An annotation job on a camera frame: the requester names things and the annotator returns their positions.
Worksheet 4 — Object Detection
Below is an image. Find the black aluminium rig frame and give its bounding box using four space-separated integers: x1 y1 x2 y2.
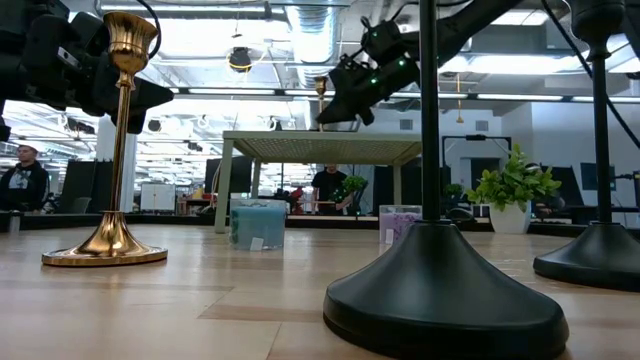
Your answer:
0 212 640 239

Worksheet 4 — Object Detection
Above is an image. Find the gold candlestick holder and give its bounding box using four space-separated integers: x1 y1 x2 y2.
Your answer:
313 74 329 133
41 10 169 268

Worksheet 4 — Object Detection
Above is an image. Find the green plant in white pot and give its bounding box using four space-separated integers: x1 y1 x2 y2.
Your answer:
464 143 564 235

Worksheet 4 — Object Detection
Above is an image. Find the black candlestick holder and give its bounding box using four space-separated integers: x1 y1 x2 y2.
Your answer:
322 0 570 360
532 0 640 293

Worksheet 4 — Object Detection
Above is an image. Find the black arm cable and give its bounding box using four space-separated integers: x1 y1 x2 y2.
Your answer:
134 0 163 59
539 0 640 151

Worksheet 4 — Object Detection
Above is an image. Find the dark computer monitor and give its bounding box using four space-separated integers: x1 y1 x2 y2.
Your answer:
579 162 617 192

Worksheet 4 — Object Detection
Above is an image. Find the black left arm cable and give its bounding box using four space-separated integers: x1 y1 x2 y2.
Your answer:
134 0 163 59

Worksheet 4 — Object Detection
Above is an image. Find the person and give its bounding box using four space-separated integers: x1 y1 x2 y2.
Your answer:
310 164 351 216
0 144 51 214

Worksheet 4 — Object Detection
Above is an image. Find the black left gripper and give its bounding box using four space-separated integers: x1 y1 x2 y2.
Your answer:
0 0 175 135

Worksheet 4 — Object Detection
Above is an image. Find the blue jar candle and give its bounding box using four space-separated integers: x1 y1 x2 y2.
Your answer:
228 198 287 251

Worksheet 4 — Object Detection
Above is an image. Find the silver ceiling ventilation duct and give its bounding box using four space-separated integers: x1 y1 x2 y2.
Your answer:
284 0 344 91

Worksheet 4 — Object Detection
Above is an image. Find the purple jar candle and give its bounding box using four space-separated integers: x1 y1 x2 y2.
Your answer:
378 204 424 245

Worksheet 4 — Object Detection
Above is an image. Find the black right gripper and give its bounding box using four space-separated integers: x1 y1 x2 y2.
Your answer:
314 52 421 128

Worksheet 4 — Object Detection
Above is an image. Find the black metal stand frame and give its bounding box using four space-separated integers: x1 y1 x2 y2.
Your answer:
441 133 513 211

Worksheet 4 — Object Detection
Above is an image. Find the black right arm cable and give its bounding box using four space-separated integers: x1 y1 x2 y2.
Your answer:
539 0 640 151

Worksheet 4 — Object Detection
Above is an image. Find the black ceiling hung device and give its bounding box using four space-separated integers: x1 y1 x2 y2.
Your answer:
228 46 253 74

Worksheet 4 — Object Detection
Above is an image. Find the black partition panel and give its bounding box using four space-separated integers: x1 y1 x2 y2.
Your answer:
59 159 114 214
204 156 254 196

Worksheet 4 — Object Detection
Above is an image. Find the green background plant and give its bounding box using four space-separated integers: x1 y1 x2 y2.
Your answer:
342 174 370 216

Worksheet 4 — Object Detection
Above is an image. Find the white cabinet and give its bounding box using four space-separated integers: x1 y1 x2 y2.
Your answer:
139 182 177 212

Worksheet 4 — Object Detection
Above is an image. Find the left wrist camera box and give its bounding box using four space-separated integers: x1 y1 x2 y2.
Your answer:
52 42 85 72

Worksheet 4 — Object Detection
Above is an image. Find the pale green perforated shelf table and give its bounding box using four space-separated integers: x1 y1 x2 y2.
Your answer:
213 130 424 235

